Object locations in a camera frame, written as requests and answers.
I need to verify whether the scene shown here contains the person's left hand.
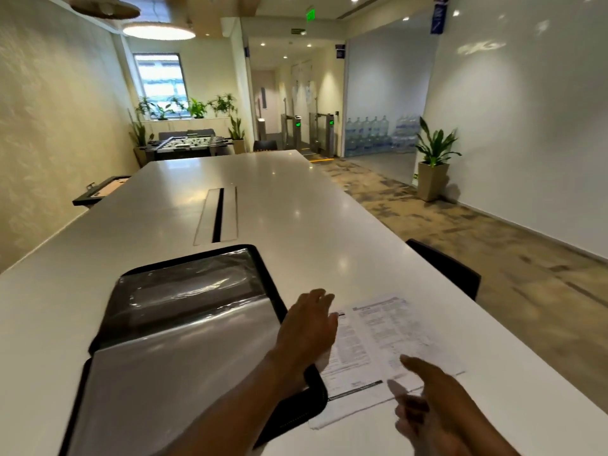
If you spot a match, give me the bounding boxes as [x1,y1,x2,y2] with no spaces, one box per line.
[270,288,339,388]

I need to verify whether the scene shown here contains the person's right hand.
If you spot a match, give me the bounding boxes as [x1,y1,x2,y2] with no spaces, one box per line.
[387,354,481,456]

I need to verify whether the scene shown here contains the printed white paper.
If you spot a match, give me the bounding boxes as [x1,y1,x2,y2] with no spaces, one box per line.
[308,294,466,431]

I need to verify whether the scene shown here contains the brown zippered folder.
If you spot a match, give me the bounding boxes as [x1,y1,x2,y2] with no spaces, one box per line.
[59,244,329,456]

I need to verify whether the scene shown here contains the person's left forearm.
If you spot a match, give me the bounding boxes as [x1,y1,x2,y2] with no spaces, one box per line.
[166,351,310,456]

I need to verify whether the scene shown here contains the black office chair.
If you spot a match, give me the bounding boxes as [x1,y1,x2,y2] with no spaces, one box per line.
[406,238,481,302]

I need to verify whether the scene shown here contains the large leafy plant beige planter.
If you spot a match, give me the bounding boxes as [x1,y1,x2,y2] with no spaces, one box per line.
[414,117,462,203]

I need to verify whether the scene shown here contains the grey turnstile gate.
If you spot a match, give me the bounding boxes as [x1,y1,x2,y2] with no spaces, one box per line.
[309,111,337,158]
[280,113,303,150]

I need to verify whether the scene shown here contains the stack of blue water jugs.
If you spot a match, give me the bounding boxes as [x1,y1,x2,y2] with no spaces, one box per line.
[344,114,424,157]

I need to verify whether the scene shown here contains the black foosball table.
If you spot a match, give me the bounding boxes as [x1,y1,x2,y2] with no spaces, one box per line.
[144,132,234,161]

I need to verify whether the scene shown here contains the low white cabinet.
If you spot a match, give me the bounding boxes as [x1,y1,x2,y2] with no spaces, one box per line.
[142,117,234,138]

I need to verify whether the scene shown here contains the bushy palm potted plant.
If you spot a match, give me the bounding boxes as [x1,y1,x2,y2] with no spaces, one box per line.
[208,93,237,118]

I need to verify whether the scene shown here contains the black framed wooden game board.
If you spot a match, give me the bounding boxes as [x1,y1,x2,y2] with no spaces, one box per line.
[72,175,132,208]

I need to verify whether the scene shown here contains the window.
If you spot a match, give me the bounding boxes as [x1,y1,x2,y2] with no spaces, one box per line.
[132,53,189,110]

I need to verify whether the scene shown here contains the round white ceiling lamp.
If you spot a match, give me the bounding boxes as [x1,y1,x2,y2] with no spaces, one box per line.
[122,22,196,41]

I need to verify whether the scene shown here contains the blue hanging sign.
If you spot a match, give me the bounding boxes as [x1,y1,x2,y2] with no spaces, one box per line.
[429,0,450,35]

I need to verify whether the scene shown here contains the brown cone pendant lamp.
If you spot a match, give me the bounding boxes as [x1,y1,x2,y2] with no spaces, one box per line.
[70,0,141,20]

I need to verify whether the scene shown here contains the grey table cable slot cover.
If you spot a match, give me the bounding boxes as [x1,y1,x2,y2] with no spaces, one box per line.
[193,186,238,246]

